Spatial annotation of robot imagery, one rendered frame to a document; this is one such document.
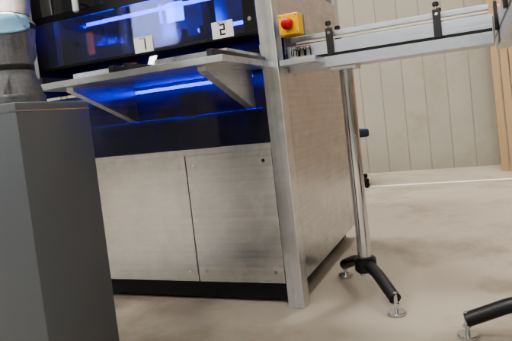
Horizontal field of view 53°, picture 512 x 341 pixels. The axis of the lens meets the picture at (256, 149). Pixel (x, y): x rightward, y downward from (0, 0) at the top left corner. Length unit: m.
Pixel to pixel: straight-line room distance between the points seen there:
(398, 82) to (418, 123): 0.44
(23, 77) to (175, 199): 0.87
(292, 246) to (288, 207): 0.14
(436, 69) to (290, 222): 3.58
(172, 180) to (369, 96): 3.50
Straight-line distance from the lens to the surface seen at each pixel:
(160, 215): 2.08
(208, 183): 1.94
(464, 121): 5.22
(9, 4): 1.56
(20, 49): 1.39
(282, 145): 1.80
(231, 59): 1.49
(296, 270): 1.88
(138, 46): 2.07
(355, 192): 1.91
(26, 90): 1.36
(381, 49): 1.82
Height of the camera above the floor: 0.70
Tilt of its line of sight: 4 degrees down
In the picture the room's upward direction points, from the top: 6 degrees counter-clockwise
